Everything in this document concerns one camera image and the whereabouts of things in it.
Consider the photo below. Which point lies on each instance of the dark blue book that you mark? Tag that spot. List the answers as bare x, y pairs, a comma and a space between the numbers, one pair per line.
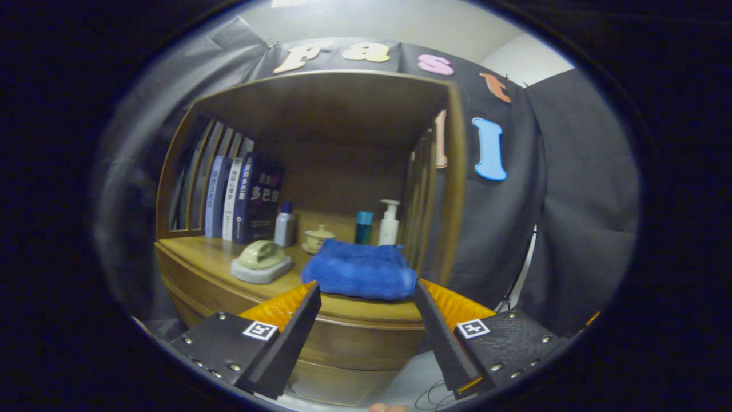
260, 200

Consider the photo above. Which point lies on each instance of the light blue book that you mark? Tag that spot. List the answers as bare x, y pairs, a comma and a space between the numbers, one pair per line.
217, 200

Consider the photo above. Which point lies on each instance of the wooden countertop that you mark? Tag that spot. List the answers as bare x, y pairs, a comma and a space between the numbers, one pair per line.
211, 257

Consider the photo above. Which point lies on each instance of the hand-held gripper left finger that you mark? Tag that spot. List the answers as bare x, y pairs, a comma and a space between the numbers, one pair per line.
293, 337

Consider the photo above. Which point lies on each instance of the black backdrop cloth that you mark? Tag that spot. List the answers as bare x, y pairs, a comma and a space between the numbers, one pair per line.
572, 200

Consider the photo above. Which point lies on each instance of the white pump bottle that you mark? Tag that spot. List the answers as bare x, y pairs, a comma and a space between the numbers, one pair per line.
389, 229

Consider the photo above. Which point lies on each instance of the teal bottle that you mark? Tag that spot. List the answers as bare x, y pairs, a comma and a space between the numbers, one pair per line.
363, 229

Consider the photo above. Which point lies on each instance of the pale green scrubber white base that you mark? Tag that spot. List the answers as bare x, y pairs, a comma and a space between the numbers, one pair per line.
260, 260

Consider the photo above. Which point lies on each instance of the white book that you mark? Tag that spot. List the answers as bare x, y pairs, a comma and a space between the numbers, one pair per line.
231, 200

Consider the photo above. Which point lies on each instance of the beige lidded teacup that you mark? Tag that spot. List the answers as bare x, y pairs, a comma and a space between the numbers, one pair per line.
317, 240

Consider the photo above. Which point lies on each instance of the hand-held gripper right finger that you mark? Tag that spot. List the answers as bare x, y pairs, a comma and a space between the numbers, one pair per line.
439, 337

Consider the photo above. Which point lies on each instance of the orange and black tool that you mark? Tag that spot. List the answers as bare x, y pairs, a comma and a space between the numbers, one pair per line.
593, 318

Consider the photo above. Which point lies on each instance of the wooden cabinet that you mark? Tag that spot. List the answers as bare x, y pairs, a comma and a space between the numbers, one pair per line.
343, 171

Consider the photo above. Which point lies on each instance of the blue folded towel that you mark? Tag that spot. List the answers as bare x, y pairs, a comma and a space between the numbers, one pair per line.
360, 269

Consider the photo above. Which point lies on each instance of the white bottle with blue cap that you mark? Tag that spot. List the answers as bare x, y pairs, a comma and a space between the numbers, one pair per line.
284, 229

